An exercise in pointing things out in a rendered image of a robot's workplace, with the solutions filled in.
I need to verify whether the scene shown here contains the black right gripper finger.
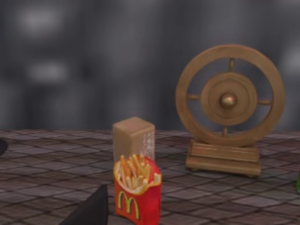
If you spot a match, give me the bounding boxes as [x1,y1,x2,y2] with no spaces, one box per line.
[59,184,109,225]

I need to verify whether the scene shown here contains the red french fries carton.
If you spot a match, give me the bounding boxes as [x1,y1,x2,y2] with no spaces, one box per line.
[113,153,162,225]

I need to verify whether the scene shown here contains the brown rectangular box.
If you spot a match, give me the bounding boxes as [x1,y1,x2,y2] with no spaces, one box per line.
[112,116,156,163]

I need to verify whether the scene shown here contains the black object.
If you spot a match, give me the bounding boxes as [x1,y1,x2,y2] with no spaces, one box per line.
[0,138,8,155]

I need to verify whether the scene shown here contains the wooden wheel ornament on stand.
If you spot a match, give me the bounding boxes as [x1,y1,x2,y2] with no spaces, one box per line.
[175,44,286,178]

